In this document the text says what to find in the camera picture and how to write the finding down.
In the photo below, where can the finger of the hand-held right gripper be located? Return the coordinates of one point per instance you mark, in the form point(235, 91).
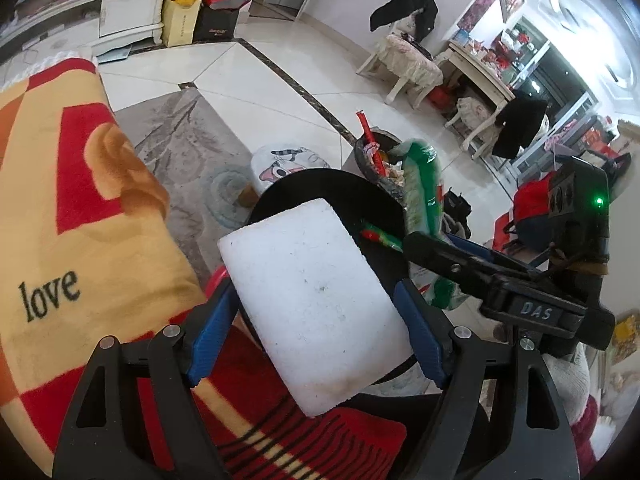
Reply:
point(505, 261)
point(440, 255)

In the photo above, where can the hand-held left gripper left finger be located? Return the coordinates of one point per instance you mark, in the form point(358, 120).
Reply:
point(212, 335)

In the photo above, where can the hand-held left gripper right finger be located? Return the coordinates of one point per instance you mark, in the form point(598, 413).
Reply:
point(422, 340)

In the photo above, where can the green white snack bag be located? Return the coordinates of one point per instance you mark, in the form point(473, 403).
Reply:
point(422, 185)

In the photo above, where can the white foam block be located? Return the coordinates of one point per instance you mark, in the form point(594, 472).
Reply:
point(310, 300)

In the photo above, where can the black round bin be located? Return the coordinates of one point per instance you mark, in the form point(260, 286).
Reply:
point(310, 185)

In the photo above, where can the black shoes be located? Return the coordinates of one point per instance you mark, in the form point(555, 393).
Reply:
point(457, 210)

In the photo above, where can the small green red wrapper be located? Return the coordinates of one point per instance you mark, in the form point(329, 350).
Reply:
point(380, 237)

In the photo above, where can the black coat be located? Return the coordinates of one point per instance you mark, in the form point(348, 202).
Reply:
point(520, 125)

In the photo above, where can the small dark waste bin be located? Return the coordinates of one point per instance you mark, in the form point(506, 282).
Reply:
point(367, 172)

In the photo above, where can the red stick wrapper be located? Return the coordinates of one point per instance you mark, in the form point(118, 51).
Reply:
point(367, 132)

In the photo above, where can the white stool with lace cover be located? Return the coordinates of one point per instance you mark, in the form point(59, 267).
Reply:
point(470, 115)

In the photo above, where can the red bucket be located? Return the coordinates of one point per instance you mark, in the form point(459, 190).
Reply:
point(442, 97)

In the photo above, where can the white dressing table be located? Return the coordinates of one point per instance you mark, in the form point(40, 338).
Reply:
point(480, 75)

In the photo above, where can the grey rug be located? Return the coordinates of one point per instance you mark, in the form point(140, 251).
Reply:
point(190, 160)

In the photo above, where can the cartoon print stool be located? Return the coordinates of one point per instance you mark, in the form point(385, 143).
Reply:
point(290, 160)

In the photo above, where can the orange red patterned blanket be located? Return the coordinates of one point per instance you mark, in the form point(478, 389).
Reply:
point(75, 210)

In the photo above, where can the white chair with lace cover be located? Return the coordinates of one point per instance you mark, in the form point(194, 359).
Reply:
point(405, 60)

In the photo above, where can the unframed red flower picture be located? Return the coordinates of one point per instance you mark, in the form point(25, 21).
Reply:
point(477, 5)

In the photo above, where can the black jacket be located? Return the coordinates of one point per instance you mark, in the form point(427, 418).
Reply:
point(405, 7)

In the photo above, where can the black shopping bag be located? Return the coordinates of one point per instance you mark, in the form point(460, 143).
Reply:
point(215, 25)

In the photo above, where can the beige paper bag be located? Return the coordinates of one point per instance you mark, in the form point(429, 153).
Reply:
point(180, 25)

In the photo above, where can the white tv cabinet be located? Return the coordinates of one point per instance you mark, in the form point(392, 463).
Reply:
point(75, 15)

